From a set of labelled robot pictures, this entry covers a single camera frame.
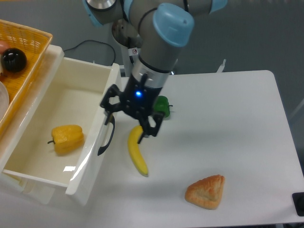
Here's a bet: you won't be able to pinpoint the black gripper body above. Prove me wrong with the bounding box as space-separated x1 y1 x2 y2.
119 73 164 121

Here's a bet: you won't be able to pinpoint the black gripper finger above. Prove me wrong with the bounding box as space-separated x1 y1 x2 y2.
137 112 165 144
99 84 124 125

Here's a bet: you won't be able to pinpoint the yellow bell pepper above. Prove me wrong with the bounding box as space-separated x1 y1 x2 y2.
47 124 85 156

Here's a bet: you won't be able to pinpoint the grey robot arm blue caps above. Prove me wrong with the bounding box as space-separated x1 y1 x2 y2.
83 0 227 140

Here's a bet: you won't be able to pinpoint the green bell pepper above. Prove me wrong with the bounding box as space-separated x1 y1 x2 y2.
153 95 172 118

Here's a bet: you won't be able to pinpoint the white open drawer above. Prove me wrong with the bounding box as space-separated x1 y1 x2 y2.
0 58 121 205

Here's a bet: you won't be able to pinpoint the white drawer cabinet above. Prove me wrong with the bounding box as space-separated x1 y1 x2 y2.
0 45 64 170

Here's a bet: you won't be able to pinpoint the yellow banana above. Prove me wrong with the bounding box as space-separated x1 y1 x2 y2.
127 125 149 177

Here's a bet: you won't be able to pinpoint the triangular puff pastry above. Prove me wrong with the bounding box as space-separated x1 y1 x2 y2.
184 174 226 210

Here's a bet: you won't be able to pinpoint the orange woven basket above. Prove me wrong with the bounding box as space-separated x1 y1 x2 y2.
0 20 53 135

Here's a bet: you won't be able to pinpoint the black round fruit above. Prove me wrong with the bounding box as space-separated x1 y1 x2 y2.
0 48 27 73

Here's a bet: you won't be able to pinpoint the white round object in basket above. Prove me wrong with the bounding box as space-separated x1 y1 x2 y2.
0 82 10 120

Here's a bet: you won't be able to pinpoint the pink object in basket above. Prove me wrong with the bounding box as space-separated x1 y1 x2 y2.
0 40 10 55

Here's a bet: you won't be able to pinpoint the black object at table edge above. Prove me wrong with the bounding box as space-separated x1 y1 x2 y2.
292 192 304 217

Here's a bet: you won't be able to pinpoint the black drawer handle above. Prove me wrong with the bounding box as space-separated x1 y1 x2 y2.
97 115 115 156

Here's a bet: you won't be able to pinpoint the black cable on floor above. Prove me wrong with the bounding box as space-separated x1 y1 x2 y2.
63 39 116 66

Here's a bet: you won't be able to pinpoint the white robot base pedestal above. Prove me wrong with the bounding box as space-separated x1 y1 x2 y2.
112 19 142 77

